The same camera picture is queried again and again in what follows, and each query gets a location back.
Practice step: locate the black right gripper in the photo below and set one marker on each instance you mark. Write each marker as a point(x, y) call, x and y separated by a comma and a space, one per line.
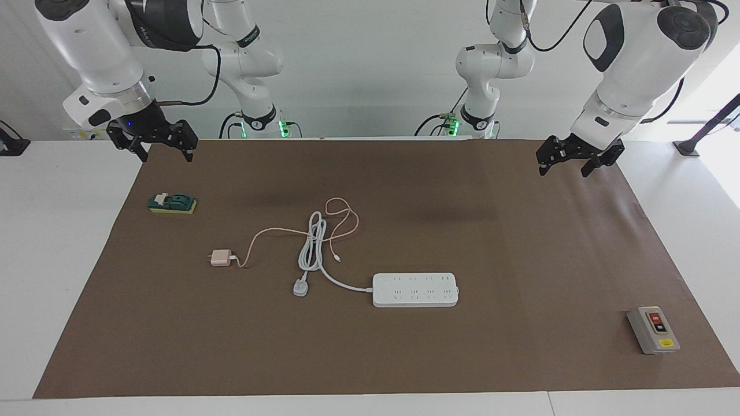
point(145, 124)

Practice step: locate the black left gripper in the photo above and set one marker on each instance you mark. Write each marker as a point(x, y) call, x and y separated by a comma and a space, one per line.
point(583, 149)

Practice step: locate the pink charger block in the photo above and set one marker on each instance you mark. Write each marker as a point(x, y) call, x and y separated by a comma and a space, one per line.
point(219, 258)

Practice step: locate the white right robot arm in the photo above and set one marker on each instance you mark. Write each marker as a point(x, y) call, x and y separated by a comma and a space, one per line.
point(104, 52)

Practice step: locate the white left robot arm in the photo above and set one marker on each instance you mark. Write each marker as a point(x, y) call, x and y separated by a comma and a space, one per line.
point(636, 63)

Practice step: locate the white power strip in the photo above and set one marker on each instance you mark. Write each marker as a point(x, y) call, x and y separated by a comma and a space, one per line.
point(416, 290)

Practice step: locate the brown table mat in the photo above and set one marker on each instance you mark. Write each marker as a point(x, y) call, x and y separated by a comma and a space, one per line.
point(370, 358)

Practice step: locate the green knife switch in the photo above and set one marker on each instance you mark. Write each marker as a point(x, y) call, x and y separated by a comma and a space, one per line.
point(173, 203)

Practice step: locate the white wall socket box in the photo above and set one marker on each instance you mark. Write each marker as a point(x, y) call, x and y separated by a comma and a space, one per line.
point(81, 134)

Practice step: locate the black clamp bracket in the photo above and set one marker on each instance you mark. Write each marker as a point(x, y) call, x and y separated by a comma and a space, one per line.
point(11, 144)

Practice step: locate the grey on-off switch box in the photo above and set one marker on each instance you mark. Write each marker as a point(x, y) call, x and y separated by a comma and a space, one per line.
point(652, 332)

